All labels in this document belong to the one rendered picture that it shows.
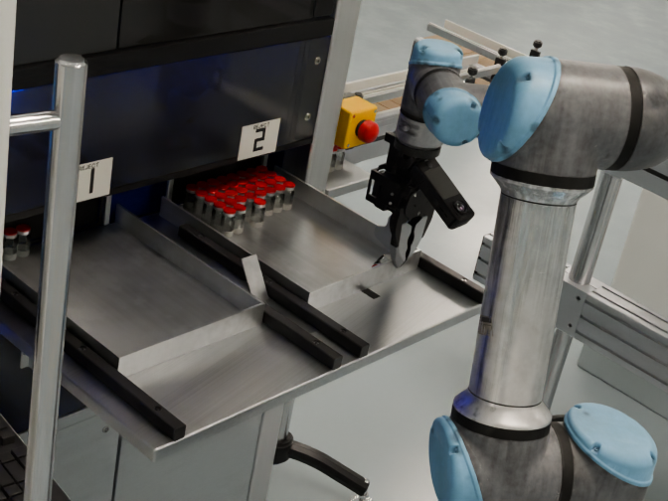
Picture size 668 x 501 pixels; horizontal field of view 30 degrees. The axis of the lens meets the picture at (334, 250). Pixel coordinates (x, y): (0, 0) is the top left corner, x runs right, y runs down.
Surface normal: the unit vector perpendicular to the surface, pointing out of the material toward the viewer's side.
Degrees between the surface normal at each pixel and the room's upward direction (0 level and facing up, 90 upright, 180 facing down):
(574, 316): 90
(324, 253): 0
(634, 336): 90
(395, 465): 0
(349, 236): 0
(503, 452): 76
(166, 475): 90
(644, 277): 90
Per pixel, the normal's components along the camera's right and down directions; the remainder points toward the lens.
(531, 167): -0.41, 0.18
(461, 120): 0.16, 0.49
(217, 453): 0.71, 0.44
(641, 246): -0.68, 0.24
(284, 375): 0.18, -0.87
